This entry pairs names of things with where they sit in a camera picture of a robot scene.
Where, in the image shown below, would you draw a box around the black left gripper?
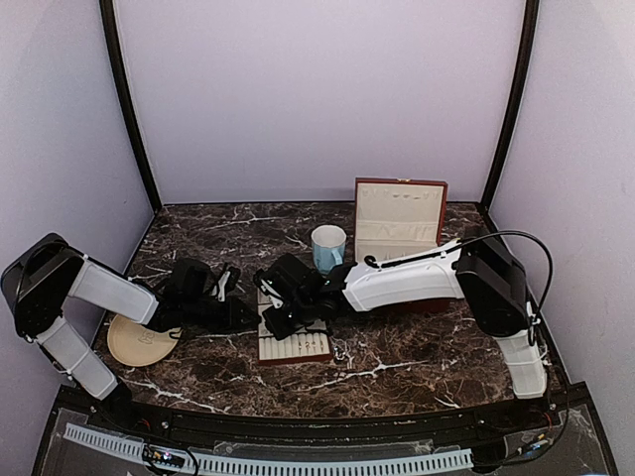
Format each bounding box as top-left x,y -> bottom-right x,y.
182,296 -> 261,334

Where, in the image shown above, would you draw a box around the brown jewelry tray insert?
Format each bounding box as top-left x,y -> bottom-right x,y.
257,291 -> 332,366

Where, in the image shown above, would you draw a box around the brown jewelry box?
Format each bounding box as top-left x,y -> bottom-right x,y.
343,178 -> 461,312

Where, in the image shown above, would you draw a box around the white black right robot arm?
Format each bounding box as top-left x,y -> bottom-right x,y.
253,232 -> 548,430

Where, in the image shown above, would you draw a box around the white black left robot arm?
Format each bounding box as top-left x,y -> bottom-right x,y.
1,233 -> 259,432

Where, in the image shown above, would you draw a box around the small silver earrings on table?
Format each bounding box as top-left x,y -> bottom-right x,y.
333,347 -> 348,364

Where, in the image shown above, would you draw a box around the light blue mug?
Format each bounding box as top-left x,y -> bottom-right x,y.
311,225 -> 346,276

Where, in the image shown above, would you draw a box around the beige round plate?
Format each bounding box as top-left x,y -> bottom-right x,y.
107,314 -> 181,367

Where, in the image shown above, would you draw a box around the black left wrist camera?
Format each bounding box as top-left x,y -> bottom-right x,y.
216,264 -> 241,298

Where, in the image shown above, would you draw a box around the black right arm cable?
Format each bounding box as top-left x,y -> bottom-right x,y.
364,230 -> 555,343

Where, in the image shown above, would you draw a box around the white slotted cable duct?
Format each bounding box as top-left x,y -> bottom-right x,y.
63,423 -> 473,475

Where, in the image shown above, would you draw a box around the black front table rail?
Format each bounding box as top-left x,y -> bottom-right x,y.
83,381 -> 591,447

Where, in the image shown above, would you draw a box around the black left corner post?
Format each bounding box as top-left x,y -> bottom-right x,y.
99,0 -> 163,214

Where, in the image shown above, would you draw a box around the black corner post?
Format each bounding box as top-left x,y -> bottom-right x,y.
479,0 -> 540,214
99,0 -> 163,214

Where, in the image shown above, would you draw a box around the black right corner post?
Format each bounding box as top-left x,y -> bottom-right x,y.
479,0 -> 540,214

